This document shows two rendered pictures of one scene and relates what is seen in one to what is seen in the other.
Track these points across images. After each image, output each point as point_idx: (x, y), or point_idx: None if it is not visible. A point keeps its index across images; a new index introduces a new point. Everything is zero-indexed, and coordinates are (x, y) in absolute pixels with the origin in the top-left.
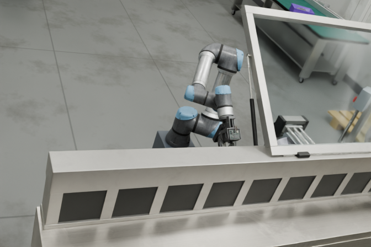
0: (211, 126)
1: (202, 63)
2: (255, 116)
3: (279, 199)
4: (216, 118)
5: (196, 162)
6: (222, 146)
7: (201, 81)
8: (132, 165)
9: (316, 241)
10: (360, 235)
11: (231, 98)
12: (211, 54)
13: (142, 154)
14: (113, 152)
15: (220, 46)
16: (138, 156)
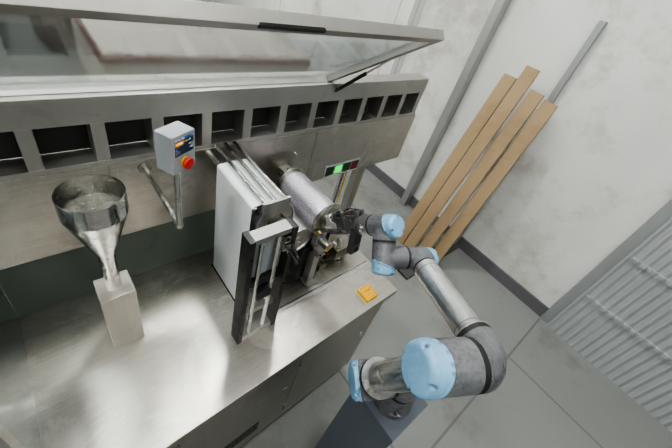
0: (365, 359)
1: (460, 296)
2: (354, 78)
3: (295, 119)
4: (367, 360)
5: (370, 75)
6: (361, 82)
7: (430, 262)
8: (396, 74)
9: None
10: None
11: (375, 217)
12: (472, 321)
13: (397, 78)
14: (408, 78)
15: (480, 343)
16: (397, 77)
